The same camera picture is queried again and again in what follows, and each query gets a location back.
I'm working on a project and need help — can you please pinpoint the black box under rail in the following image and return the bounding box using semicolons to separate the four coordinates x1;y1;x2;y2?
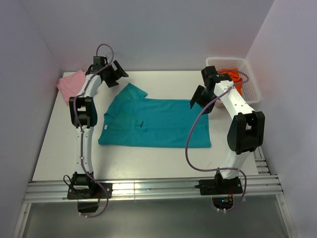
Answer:
77;202;99;213

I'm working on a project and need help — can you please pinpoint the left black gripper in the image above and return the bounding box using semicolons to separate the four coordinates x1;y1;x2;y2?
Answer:
104;61;128;88

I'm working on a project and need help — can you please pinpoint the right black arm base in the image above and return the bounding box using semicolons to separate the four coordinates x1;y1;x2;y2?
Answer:
194;177;243;195

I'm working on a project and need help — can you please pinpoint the folded pink t-shirt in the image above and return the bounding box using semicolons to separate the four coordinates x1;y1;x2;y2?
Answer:
57;70;86;106

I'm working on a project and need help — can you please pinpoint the white plastic basket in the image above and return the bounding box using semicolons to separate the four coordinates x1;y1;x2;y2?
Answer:
206;57;261;105

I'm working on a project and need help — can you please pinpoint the teal t-shirt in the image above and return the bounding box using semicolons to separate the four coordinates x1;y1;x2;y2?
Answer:
98;83;211;148

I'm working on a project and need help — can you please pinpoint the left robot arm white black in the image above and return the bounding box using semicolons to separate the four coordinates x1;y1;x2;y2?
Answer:
69;56;129;198

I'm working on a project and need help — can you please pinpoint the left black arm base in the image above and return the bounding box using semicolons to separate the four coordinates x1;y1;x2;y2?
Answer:
67;182;112;200

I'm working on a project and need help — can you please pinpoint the orange t-shirt in basket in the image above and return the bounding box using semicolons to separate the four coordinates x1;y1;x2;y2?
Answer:
218;68;243;95

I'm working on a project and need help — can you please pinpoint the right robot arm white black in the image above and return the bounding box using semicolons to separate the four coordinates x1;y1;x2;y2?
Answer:
190;66;265;193

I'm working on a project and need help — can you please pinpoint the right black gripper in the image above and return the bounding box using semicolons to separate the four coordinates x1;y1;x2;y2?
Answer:
190;85;218;115

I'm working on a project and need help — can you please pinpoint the aluminium mounting rail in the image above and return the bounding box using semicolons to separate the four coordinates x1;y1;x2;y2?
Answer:
23;175;284;203

